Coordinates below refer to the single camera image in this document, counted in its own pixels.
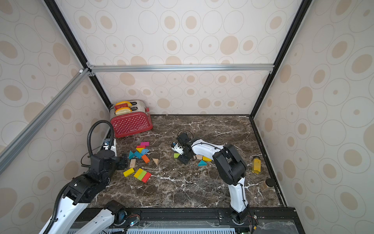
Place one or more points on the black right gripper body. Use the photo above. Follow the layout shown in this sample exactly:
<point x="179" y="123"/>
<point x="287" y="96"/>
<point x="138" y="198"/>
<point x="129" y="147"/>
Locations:
<point x="185" y="155"/>

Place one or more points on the red polka dot toy toaster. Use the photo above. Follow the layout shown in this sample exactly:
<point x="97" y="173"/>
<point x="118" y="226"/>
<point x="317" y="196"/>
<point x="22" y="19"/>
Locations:
<point x="138" y="121"/>

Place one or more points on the black corner frame post right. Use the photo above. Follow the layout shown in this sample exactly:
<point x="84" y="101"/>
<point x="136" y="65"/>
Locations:
<point x="295" y="25"/>

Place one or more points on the black corner frame post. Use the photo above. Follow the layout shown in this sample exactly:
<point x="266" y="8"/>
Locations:
<point x="295" y="25"/>
<point x="68" y="34"/>

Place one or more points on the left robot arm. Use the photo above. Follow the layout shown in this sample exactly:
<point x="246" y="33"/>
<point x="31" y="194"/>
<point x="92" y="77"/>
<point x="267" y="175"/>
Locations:
<point x="76" y="195"/>

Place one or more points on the yellow rectangular block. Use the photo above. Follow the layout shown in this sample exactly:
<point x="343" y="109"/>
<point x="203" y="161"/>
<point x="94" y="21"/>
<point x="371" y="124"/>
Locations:
<point x="128" y="172"/>
<point x="139" y="173"/>
<point x="206" y="159"/>

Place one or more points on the yellow triangular block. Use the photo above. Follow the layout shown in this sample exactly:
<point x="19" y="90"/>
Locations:
<point x="140" y="150"/>

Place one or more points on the magenta rectangular block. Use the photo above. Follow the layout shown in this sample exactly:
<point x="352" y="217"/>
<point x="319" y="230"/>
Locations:
<point x="146" y="144"/>

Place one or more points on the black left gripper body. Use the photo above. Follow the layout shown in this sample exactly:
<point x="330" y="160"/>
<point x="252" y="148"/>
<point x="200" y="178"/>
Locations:
<point x="121" y="161"/>

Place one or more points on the natural wood triangular block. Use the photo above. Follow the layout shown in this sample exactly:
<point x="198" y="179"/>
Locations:
<point x="155" y="161"/>

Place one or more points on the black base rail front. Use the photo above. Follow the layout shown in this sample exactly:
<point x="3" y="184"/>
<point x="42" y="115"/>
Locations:
<point x="283" y="220"/>

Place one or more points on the silver aluminium rail left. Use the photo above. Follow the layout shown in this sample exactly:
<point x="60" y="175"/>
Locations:
<point x="25" y="136"/>

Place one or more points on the orange-red rectangular block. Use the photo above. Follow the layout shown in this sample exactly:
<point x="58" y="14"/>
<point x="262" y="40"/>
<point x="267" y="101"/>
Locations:
<point x="145" y="159"/>

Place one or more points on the yellow toy bottle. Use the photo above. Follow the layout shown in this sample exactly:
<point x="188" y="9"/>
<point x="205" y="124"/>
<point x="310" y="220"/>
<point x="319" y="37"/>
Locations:
<point x="256" y="165"/>

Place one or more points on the black lid wooden jar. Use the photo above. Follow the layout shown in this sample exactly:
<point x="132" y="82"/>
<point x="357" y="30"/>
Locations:
<point x="267" y="184"/>

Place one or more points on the silver aluminium rail back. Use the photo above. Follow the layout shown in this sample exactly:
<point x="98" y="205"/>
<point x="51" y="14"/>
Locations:
<point x="182" y="68"/>

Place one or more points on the light blue triangular block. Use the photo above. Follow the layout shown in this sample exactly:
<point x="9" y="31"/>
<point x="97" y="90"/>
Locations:
<point x="144" y="151"/>

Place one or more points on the black corner frame post left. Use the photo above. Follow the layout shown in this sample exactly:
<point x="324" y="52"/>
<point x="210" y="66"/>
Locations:
<point x="68" y="34"/>

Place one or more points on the silver aluminium rail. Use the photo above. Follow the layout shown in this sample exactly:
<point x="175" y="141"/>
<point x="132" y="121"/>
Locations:
<point x="182" y="68"/>
<point x="25" y="136"/>

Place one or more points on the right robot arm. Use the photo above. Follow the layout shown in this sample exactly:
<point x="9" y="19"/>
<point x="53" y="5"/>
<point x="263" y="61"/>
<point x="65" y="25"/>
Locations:
<point x="229" y="163"/>

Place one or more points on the toy bread slice rear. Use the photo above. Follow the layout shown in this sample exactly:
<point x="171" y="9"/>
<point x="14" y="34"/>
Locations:
<point x="124" y="104"/>

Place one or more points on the toy bread slice front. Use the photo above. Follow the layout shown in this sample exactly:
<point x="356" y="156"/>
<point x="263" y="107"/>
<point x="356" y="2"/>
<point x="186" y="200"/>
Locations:
<point x="122" y="111"/>

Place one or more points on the toy bread slice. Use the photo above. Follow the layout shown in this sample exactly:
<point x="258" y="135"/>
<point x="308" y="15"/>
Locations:
<point x="122" y="111"/>
<point x="124" y="104"/>

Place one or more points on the teal rectangular block upper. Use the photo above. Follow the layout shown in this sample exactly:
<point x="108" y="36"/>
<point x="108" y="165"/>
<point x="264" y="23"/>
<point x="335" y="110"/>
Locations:
<point x="138" y="155"/>

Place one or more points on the teal triangular block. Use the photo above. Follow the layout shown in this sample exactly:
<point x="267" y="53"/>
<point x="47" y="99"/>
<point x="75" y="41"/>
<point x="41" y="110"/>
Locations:
<point x="131" y="155"/>
<point x="202" y="163"/>

